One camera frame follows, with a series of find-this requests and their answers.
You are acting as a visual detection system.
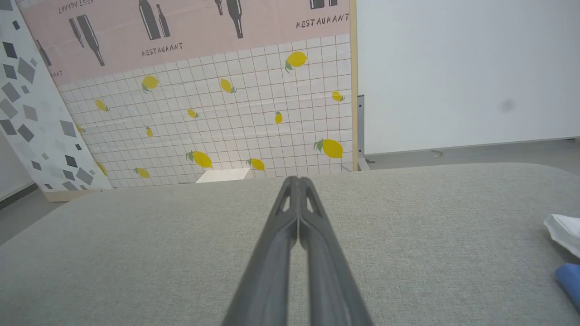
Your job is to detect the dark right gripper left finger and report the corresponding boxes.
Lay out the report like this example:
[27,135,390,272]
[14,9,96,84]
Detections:
[222,176,300,326]

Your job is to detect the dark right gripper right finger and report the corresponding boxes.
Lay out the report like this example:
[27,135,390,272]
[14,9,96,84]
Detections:
[300,177,375,326]

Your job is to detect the blue and white garment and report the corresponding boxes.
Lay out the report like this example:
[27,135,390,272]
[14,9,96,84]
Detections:
[543,214,580,313]

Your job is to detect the white box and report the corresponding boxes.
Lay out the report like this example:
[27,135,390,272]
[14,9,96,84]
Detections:
[196,168,252,184]

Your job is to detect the grey fabric sofa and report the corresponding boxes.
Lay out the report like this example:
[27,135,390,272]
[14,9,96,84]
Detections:
[0,163,580,326]

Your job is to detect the lemon print grid panel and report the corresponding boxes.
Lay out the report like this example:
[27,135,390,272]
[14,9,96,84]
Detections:
[57,34,354,188]

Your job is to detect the grey metal partition stand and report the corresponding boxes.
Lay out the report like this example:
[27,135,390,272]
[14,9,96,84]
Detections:
[357,95,376,171]

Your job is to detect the pink restaurant print panel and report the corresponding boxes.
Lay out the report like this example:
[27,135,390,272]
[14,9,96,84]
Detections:
[16,0,352,86]

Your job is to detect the grey terrazzo print panel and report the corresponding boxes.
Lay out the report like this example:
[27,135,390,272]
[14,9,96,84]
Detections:
[0,0,113,202]

